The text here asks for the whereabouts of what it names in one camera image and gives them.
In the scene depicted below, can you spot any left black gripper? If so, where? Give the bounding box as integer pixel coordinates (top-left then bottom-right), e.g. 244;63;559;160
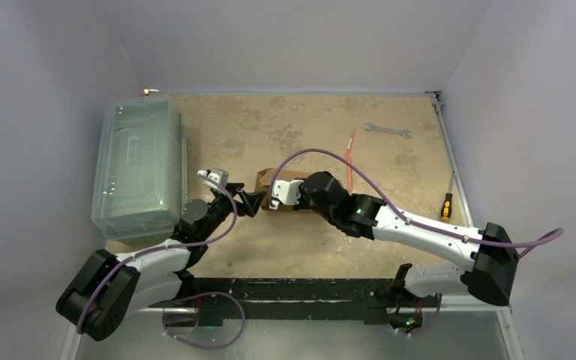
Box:
199;181;264;240

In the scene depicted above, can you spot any brown cardboard box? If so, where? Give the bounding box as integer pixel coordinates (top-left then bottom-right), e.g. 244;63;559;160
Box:
255;168;311;212

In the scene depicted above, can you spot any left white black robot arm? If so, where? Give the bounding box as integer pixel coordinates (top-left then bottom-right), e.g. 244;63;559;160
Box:
55;183;267;341

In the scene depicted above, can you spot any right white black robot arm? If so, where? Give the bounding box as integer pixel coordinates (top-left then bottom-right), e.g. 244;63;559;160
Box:
291;172;518;306

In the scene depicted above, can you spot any silver open-end wrench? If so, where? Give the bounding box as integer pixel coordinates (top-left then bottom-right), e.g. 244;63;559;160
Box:
364;122;413;139

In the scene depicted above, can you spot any clear plastic storage bin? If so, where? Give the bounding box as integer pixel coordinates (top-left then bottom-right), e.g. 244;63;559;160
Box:
91;94;187;241

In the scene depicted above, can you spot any yellow black screwdriver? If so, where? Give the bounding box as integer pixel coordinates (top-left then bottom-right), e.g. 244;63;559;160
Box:
440;171;455;222

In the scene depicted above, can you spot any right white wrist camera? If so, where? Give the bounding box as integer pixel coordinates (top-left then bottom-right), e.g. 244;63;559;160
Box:
268;179;304;210

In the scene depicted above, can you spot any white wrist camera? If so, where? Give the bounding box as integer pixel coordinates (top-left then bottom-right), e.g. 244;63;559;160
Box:
268;179;304;210
196;168;229;191

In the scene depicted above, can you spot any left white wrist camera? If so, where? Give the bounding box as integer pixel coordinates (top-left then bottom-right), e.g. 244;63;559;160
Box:
196;168;229;191

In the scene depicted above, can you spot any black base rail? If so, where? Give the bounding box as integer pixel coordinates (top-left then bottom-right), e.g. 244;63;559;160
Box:
157;277;438;327

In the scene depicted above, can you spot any aluminium frame rail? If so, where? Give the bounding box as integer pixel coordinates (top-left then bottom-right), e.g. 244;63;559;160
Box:
59;296;524;359

